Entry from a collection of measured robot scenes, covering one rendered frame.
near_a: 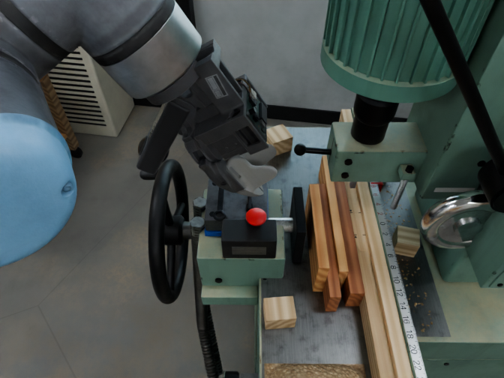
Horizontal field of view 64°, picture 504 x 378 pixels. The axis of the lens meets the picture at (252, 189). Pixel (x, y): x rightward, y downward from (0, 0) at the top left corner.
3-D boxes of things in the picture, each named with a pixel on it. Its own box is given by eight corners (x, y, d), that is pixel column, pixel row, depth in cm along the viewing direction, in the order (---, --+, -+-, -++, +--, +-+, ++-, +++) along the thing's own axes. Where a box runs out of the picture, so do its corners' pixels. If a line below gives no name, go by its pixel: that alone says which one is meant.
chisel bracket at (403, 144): (324, 158, 71) (331, 121, 65) (403, 158, 71) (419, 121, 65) (328, 190, 66) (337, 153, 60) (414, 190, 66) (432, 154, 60)
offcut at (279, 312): (295, 327, 60) (296, 318, 58) (265, 329, 60) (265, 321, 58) (291, 304, 63) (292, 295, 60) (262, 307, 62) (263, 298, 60)
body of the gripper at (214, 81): (271, 154, 44) (207, 69, 36) (206, 180, 47) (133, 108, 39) (270, 108, 48) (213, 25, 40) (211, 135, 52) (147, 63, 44)
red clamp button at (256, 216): (246, 210, 60) (245, 206, 59) (266, 211, 60) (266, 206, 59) (245, 227, 58) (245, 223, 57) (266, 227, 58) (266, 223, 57)
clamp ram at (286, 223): (256, 218, 73) (256, 186, 66) (297, 219, 73) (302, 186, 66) (256, 262, 67) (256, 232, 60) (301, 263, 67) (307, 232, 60)
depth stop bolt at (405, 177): (385, 200, 69) (401, 160, 61) (397, 200, 69) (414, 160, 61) (387, 210, 68) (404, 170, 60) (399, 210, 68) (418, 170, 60)
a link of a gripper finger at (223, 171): (244, 198, 48) (200, 153, 43) (233, 202, 49) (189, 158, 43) (244, 169, 51) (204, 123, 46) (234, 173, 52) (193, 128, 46)
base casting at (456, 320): (257, 180, 104) (257, 155, 97) (481, 181, 104) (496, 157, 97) (257, 361, 76) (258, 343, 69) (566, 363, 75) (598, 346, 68)
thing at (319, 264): (304, 211, 74) (309, 184, 69) (313, 211, 74) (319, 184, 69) (312, 292, 64) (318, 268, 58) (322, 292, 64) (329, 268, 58)
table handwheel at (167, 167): (136, 317, 66) (172, 292, 95) (258, 318, 66) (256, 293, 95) (142, 144, 70) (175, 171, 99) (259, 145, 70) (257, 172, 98)
